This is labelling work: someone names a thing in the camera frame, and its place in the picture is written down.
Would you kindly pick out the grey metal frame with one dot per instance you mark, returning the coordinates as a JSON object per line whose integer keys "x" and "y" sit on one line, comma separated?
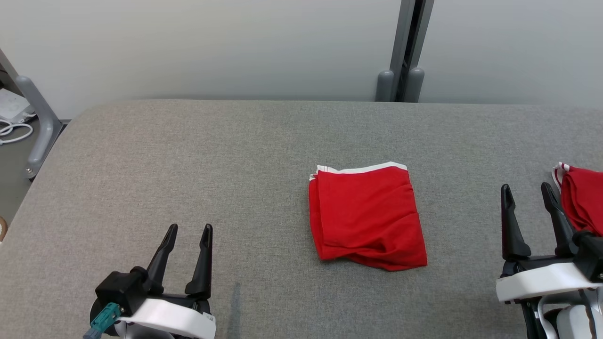
{"x": 44, "y": 127}

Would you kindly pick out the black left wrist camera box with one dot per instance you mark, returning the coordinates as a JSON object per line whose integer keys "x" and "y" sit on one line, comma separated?
{"x": 118, "y": 294}

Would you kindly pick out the red Bulls 23 jersey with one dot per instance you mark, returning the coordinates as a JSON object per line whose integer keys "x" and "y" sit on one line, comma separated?
{"x": 586, "y": 202}

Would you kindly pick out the brown round object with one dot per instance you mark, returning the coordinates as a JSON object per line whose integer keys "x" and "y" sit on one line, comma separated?
{"x": 2, "y": 228}

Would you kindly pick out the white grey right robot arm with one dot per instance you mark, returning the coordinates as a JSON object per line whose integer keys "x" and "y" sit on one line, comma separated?
{"x": 574, "y": 322}

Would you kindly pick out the red garment with white trim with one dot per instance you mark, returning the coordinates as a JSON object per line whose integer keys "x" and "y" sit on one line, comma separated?
{"x": 367, "y": 212}

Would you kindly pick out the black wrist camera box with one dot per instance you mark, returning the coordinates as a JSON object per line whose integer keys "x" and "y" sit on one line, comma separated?
{"x": 118, "y": 294}
{"x": 591, "y": 256}

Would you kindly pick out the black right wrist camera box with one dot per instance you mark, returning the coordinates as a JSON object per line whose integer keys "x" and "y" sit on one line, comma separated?
{"x": 591, "y": 256}

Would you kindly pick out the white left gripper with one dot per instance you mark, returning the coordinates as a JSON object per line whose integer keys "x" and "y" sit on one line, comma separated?
{"x": 179, "y": 318}

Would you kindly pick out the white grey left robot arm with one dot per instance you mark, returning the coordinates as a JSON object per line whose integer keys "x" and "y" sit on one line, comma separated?
{"x": 146, "y": 333}

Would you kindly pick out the grey metal post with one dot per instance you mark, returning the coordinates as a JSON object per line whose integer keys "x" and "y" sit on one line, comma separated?
{"x": 405, "y": 47}

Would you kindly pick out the white box device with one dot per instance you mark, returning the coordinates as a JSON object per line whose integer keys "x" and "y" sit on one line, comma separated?
{"x": 12, "y": 106}

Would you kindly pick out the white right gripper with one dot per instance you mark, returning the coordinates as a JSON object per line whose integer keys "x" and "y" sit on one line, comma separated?
{"x": 541, "y": 280}

